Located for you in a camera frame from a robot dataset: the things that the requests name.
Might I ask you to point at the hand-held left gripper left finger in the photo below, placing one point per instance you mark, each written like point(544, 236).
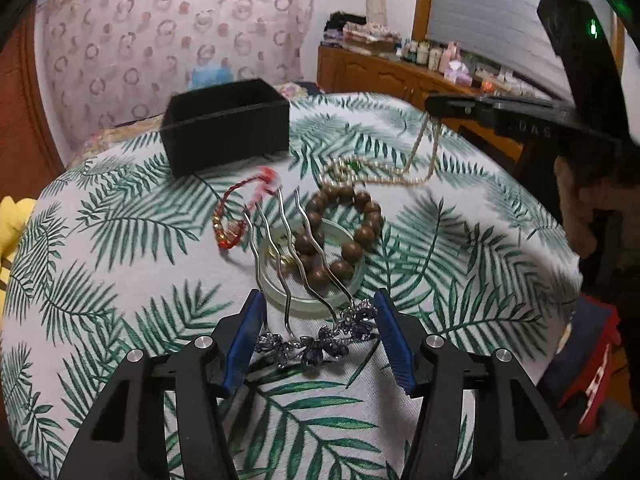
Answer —
point(245, 342)

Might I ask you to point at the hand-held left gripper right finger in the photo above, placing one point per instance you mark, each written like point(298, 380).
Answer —
point(395, 347)

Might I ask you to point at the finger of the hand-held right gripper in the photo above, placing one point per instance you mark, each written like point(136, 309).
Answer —
point(460, 106)

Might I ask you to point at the silver hair comb purple flowers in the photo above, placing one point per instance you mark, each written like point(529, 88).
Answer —
point(300, 347)

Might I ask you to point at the pale green jade bangle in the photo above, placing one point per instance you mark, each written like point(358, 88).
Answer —
point(280, 297)

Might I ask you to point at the black jewelry box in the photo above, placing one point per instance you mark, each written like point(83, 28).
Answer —
point(225, 130)

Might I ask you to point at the person's right hand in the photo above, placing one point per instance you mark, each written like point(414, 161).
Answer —
point(575, 210)

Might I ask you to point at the pink tissue box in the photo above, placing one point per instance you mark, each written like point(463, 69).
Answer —
point(459, 72)

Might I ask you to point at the group of small bottles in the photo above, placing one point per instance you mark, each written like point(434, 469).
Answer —
point(422, 52)

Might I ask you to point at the wooden cabinet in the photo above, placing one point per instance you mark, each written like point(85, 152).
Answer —
point(380, 77)

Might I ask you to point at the grey window blind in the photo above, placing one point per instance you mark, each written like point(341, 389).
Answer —
point(490, 5)

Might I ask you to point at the stack of folded clothes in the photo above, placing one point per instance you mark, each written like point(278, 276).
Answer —
point(360, 32)

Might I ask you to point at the green leaf print tablecloth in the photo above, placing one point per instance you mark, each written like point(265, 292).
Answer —
point(125, 240)

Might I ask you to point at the red bag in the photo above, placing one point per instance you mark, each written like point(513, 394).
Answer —
point(595, 345)

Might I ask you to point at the floral bed blanket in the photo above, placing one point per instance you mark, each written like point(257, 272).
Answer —
point(115, 142)

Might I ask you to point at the blue bag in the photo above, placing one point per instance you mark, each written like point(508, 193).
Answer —
point(210, 76)

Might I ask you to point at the yellow plush toy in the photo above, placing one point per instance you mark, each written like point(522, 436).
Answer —
point(12, 230)

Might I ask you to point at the wooden slatted wardrobe door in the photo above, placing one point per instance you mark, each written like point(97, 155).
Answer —
point(25, 125)

